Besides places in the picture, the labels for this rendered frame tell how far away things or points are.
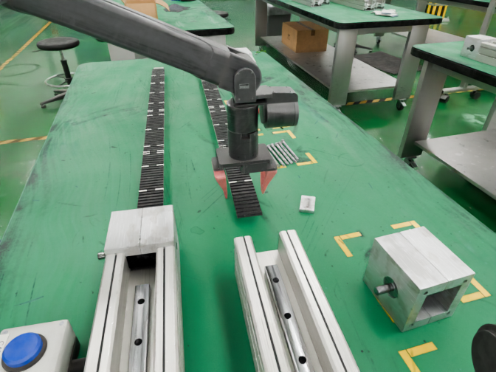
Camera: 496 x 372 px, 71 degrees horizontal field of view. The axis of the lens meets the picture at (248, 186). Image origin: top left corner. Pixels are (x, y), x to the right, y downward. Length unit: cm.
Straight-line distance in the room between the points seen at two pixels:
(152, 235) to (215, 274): 13
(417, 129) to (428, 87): 27
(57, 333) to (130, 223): 18
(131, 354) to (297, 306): 22
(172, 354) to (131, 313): 12
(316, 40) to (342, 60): 139
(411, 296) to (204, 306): 30
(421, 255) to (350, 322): 14
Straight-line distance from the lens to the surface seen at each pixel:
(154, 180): 78
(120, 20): 58
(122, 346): 50
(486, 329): 36
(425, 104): 236
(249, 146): 64
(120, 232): 57
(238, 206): 69
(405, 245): 56
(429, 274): 53
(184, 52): 58
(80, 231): 75
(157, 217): 58
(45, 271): 70
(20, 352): 51
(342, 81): 309
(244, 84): 58
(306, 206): 74
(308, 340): 49
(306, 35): 432
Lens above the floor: 123
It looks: 35 degrees down
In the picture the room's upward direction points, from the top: straight up
